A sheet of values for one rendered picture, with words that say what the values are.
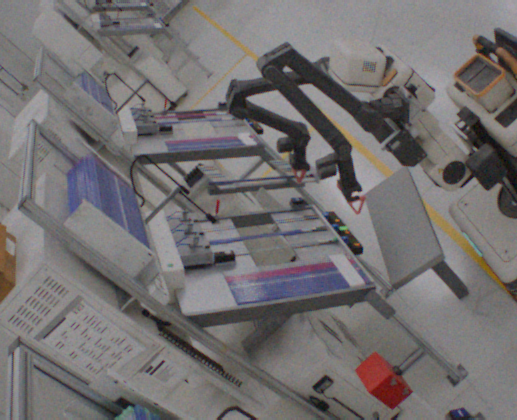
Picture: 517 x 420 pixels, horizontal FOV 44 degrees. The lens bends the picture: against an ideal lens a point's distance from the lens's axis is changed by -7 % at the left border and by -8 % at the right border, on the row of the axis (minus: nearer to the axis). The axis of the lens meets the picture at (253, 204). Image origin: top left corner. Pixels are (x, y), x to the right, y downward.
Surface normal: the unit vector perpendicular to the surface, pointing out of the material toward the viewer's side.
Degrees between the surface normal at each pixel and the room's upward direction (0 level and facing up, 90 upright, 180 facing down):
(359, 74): 90
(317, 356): 0
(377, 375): 0
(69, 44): 90
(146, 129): 90
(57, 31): 90
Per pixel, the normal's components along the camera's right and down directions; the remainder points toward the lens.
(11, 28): 0.27, 0.43
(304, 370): -0.65, -0.58
